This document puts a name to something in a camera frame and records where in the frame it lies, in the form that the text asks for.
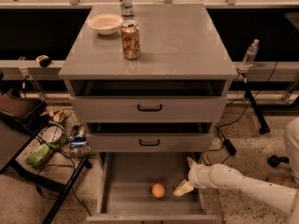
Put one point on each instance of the gold soda can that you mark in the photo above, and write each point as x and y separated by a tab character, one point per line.
130	38

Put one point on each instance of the green white soda can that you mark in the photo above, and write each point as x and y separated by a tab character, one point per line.
127	7

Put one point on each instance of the white bowl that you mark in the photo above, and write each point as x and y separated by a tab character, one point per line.
106	23

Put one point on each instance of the brown bag on table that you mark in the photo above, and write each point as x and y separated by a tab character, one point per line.
17	112

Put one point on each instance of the person leg light trousers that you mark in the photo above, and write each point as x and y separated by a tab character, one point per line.
291	140

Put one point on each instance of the black power adapter with cable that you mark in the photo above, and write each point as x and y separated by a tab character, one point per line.
225	142

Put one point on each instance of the grey bottom drawer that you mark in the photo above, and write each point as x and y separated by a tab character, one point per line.
125	192

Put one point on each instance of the black caster wheel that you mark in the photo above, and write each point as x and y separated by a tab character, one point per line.
274	160

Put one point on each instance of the black round object on ledge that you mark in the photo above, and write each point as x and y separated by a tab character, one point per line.
43	60

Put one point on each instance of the wire basket of snacks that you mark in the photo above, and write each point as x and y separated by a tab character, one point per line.
65	133

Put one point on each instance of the dark side table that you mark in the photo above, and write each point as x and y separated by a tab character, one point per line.
13	142

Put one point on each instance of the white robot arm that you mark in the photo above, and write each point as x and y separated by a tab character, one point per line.
220	176

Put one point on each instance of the grey top drawer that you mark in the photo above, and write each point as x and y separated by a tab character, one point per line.
148	100

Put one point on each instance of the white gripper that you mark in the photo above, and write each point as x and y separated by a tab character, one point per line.
197	175

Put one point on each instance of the grey drawer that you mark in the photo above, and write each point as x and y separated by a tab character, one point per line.
148	100
149	137
125	192

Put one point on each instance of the clear plastic bottle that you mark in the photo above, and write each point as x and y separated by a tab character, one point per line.
250	54

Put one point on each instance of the orange fruit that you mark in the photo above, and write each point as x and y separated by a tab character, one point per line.
158	190

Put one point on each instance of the grey drawer cabinet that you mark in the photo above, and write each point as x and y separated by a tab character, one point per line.
178	42

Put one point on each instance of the grey middle drawer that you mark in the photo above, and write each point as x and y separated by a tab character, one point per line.
149	137

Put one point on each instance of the tan shoe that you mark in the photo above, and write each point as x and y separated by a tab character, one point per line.
282	181

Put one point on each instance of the black tripod stand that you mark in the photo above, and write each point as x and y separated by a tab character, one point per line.
248	95

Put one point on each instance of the green chip bag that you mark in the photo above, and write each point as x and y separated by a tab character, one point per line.
40	155

